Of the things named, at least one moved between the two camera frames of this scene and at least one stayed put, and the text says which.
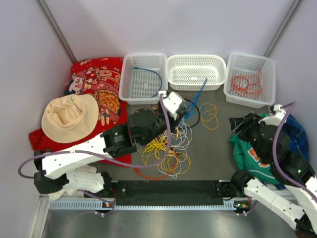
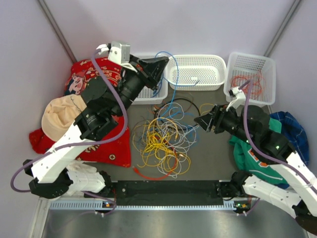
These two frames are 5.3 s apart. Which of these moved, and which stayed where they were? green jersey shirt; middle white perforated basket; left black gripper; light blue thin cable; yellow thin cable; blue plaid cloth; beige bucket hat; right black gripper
Moved: right black gripper; light blue thin cable; left black gripper
Stayed: green jersey shirt; yellow thin cable; blue plaid cloth; beige bucket hat; middle white perforated basket
